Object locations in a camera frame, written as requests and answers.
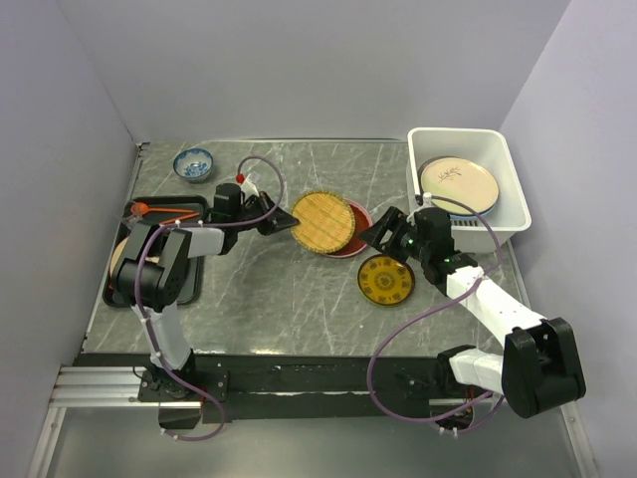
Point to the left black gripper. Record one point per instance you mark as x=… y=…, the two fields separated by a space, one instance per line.
x=281 y=219

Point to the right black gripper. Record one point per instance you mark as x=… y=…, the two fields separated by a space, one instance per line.
x=393 y=220

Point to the red lacquer plate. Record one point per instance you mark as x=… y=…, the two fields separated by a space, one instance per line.
x=362 y=222

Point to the woven bamboo plate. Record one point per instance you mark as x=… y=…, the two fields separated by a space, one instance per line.
x=326 y=221

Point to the blue plate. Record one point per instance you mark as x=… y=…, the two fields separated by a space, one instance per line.
x=478 y=215

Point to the yellow patterned plate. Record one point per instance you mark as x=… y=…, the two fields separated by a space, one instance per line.
x=384 y=281

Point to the cream plate with twig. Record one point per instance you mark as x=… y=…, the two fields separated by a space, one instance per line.
x=471 y=186

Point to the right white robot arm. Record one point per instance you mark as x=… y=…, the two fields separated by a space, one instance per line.
x=539 y=369

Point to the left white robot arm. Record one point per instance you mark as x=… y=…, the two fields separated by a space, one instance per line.
x=152 y=267

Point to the orange chopstick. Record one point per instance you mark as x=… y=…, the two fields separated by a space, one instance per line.
x=180 y=219

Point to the blue white porcelain bowl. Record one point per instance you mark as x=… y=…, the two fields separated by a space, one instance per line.
x=193 y=165

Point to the orange spoon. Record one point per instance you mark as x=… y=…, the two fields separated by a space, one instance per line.
x=141 y=209

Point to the clear plastic cup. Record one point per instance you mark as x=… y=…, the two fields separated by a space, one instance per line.
x=129 y=220

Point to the cream plate with bird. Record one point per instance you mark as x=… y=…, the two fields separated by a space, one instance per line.
x=116 y=253

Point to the black base beam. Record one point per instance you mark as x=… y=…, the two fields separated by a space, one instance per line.
x=280 y=387

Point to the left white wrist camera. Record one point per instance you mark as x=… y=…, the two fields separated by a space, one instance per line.
x=247 y=184

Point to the aluminium rail frame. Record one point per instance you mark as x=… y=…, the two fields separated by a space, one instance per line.
x=83 y=387

